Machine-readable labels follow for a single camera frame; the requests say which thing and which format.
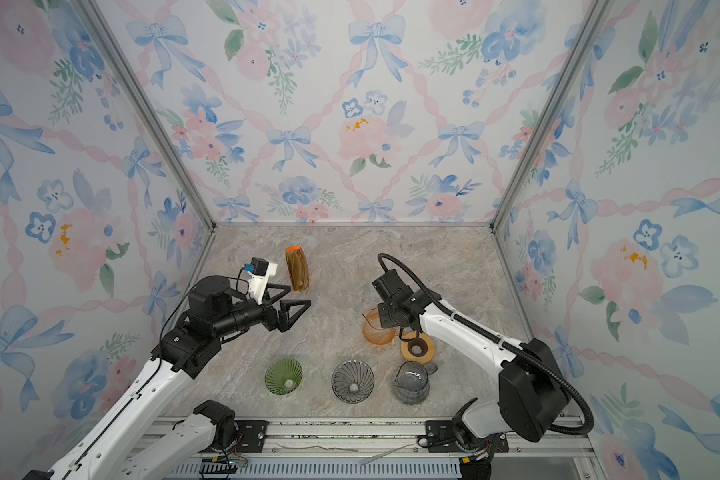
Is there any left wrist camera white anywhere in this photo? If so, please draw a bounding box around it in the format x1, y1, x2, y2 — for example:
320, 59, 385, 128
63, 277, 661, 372
243, 257, 278, 304

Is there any aluminium mounting rail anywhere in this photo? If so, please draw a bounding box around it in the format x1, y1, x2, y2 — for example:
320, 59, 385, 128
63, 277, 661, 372
132, 418, 603, 479

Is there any right aluminium corner post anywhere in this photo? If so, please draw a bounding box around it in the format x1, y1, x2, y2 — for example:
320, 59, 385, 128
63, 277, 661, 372
491, 0, 612, 236

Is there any aluminium corner post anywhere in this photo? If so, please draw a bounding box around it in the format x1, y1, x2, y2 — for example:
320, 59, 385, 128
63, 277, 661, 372
71, 0, 216, 232
491, 0, 612, 236

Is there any left aluminium corner post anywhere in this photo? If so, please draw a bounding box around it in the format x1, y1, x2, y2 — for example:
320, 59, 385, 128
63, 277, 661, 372
71, 0, 216, 232

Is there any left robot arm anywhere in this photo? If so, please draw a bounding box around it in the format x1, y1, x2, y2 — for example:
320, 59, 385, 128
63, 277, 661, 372
25, 275, 311, 479

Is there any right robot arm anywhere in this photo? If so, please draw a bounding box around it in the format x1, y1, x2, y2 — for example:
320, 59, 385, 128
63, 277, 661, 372
373, 282, 570, 451

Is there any grey glass carafe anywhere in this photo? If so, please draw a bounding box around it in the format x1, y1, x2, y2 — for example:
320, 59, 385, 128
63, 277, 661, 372
392, 361, 438, 405

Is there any grey ribbed dripper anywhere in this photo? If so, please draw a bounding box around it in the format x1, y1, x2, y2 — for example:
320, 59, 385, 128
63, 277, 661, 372
331, 360, 375, 404

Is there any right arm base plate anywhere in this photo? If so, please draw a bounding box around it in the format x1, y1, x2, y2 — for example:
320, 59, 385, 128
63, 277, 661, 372
417, 420, 509, 456

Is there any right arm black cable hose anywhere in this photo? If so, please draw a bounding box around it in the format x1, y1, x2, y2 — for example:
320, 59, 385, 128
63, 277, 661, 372
377, 252, 595, 436

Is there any orange glass carafe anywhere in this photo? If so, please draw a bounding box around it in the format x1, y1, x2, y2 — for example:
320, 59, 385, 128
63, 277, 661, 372
362, 308, 398, 346

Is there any green ribbed dripper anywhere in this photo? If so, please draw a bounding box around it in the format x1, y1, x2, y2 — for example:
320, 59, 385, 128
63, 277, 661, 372
264, 358, 303, 396

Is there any coffee filter pack orange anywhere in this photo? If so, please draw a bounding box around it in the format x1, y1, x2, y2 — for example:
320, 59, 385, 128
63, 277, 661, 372
285, 245, 310, 292

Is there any near wooden dripper ring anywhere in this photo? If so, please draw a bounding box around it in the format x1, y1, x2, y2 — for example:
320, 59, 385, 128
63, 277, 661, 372
400, 333, 437, 364

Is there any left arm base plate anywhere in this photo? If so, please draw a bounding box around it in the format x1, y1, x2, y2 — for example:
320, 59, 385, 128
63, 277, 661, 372
200, 420, 269, 456

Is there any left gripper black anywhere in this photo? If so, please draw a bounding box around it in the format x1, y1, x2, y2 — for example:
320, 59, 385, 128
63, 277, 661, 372
213, 284, 310, 342

